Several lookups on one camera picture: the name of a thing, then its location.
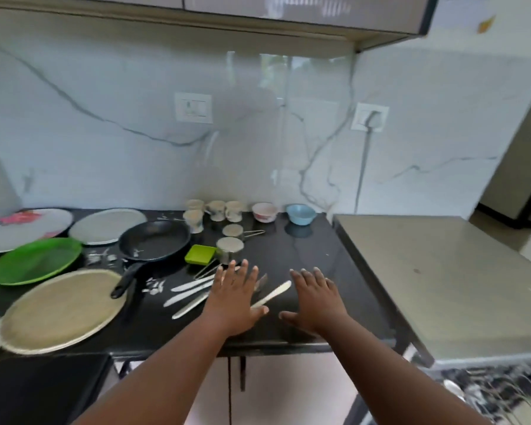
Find person's left hand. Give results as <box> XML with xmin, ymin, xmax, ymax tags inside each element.
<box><xmin>201</xmin><ymin>259</ymin><xmax>270</xmax><ymax>338</ymax></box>

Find person's right hand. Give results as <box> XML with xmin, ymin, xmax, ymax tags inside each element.
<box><xmin>278</xmin><ymin>267</ymin><xmax>350</xmax><ymax>337</ymax></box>

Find steel cup with wire handle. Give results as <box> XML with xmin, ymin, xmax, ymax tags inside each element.
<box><xmin>194</xmin><ymin>237</ymin><xmax>245</xmax><ymax>280</ymax></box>

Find green rectangular dish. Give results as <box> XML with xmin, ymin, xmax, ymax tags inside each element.
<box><xmin>184</xmin><ymin>244</ymin><xmax>217</xmax><ymax>266</ymax></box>

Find small steel cup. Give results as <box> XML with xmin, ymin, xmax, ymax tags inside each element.
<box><xmin>222</xmin><ymin>223</ymin><xmax>266</xmax><ymax>239</ymax></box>

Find cluster of small teacups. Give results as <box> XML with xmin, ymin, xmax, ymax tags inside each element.
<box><xmin>182</xmin><ymin>198</ymin><xmax>247</xmax><ymax>234</ymax></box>

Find light blue bowl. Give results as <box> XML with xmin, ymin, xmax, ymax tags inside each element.
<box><xmin>286</xmin><ymin>204</ymin><xmax>317</xmax><ymax>226</ymax></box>

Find white floral bowl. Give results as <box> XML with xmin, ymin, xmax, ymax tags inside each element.
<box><xmin>251</xmin><ymin>202</ymin><xmax>278</xmax><ymax>224</ymax></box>

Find black frying pan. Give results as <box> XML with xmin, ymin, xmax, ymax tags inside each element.
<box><xmin>110</xmin><ymin>220</ymin><xmax>192</xmax><ymax>300</ymax></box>

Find silver dishwasher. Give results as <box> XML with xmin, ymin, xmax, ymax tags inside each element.
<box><xmin>332</xmin><ymin>214</ymin><xmax>531</xmax><ymax>425</ymax></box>

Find plain beige small plate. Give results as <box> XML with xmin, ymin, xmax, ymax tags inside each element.
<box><xmin>68</xmin><ymin>208</ymin><xmax>148</xmax><ymax>246</ymax></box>

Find beige speckled round plate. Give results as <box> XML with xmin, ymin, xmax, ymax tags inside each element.
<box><xmin>0</xmin><ymin>269</ymin><xmax>128</xmax><ymax>355</ymax></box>

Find green plate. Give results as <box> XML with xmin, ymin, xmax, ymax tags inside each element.
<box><xmin>0</xmin><ymin>237</ymin><xmax>83</xmax><ymax>286</ymax></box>

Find grey wire cup rack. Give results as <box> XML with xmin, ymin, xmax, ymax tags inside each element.
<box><xmin>424</xmin><ymin>362</ymin><xmax>531</xmax><ymax>425</ymax></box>

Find white pink flower plate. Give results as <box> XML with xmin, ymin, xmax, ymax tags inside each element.
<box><xmin>0</xmin><ymin>208</ymin><xmax>74</xmax><ymax>254</ymax></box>

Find person's left forearm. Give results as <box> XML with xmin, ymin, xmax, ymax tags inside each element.
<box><xmin>70</xmin><ymin>318</ymin><xmax>231</xmax><ymax>425</ymax></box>

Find person's right forearm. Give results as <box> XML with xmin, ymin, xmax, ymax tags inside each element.
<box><xmin>325</xmin><ymin>316</ymin><xmax>492</xmax><ymax>425</ymax></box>

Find black countertop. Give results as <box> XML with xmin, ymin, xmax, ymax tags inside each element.
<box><xmin>0</xmin><ymin>209</ymin><xmax>397</xmax><ymax>425</ymax></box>

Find pink base cabinet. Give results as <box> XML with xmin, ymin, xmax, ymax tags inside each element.
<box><xmin>114</xmin><ymin>354</ymin><xmax>359</xmax><ymax>425</ymax></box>

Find grey power cable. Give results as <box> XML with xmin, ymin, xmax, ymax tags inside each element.
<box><xmin>353</xmin><ymin>111</ymin><xmax>381</xmax><ymax>215</ymax></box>

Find white wall socket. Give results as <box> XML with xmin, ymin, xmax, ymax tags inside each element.
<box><xmin>350</xmin><ymin>103</ymin><xmax>389</xmax><ymax>133</ymax></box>

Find white socket with switch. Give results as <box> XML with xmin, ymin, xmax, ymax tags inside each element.
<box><xmin>174</xmin><ymin>92</ymin><xmax>214</xmax><ymax>125</ymax></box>

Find beige wall cabinet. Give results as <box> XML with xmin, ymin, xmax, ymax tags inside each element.
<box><xmin>0</xmin><ymin>0</ymin><xmax>440</xmax><ymax>54</ymax></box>

